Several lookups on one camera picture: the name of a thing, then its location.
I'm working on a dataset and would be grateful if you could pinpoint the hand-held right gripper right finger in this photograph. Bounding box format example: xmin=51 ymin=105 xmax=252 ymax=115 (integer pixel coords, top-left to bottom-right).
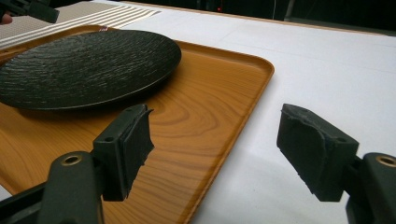
xmin=276 ymin=103 xmax=360 ymax=203

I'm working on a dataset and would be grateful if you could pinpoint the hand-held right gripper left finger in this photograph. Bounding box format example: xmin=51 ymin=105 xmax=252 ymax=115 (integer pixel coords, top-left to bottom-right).
xmin=92 ymin=104 xmax=155 ymax=203

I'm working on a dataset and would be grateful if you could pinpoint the black textured round plate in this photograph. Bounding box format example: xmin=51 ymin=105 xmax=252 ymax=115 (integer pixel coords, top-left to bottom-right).
xmin=0 ymin=29 xmax=182 ymax=112

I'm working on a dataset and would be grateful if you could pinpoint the wooden serving tray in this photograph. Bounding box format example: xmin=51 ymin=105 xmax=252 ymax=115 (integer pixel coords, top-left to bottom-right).
xmin=0 ymin=24 xmax=276 ymax=224

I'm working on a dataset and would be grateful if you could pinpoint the striped beige placemat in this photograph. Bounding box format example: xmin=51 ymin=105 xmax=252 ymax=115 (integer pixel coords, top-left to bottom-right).
xmin=0 ymin=1 xmax=162 ymax=50

